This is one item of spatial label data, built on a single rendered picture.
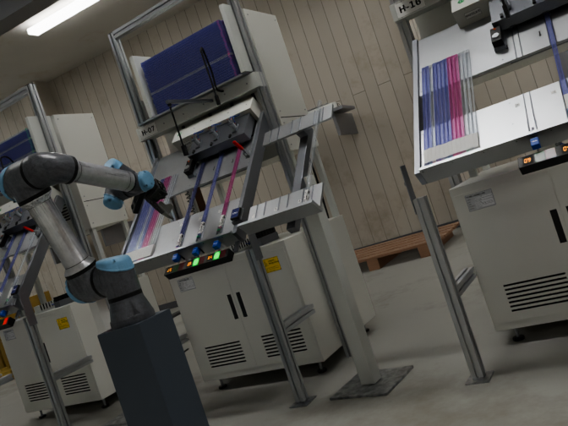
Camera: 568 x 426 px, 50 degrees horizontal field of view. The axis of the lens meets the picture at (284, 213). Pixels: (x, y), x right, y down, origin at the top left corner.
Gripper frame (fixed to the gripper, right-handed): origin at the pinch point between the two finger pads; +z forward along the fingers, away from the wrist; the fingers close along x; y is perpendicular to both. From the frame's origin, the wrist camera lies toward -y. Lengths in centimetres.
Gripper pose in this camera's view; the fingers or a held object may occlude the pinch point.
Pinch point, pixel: (168, 209)
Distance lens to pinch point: 265.5
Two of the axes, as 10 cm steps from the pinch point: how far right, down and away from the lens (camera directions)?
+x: -3.6, -6.2, 7.0
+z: 5.7, 4.4, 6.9
